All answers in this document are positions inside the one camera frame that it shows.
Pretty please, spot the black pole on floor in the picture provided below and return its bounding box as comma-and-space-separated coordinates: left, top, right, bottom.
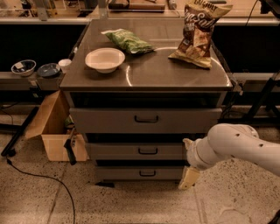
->
0, 107, 39, 157

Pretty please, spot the brown chip bag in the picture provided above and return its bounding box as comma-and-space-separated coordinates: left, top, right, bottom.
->
168, 0, 233, 68

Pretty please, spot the grey top drawer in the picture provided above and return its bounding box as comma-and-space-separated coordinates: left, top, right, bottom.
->
70, 108, 221, 134

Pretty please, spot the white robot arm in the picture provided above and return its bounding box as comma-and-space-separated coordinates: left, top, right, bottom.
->
178, 123, 280, 190

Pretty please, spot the grey drawer cabinet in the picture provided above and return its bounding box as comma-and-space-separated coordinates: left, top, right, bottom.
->
60, 18, 232, 169

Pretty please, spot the black stand right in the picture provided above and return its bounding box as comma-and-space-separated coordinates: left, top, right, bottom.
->
218, 72, 280, 126

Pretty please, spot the white blue-rimmed bowl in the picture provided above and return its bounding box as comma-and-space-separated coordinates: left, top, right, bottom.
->
10, 59, 37, 77

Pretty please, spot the grey bottom drawer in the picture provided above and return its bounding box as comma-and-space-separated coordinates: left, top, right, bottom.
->
95, 166, 183, 181

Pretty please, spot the black floor cable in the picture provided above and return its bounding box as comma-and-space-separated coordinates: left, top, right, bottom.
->
5, 157, 76, 224

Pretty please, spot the green chip bag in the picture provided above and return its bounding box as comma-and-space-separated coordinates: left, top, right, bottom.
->
101, 29, 154, 54

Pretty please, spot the small white cup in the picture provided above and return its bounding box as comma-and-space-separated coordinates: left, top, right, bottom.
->
59, 59, 72, 74

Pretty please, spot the cardboard box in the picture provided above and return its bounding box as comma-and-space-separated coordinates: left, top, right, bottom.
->
24, 89, 89, 163

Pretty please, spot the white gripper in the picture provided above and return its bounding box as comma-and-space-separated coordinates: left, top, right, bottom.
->
178, 137, 218, 190

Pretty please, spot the grey drawer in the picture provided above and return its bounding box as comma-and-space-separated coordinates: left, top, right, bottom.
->
70, 108, 221, 134
95, 166, 183, 181
86, 143, 186, 160

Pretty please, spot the dark blue bowl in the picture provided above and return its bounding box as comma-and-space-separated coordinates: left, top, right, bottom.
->
37, 63, 60, 78

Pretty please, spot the black tool in box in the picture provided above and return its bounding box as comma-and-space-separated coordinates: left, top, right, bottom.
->
64, 128, 76, 165

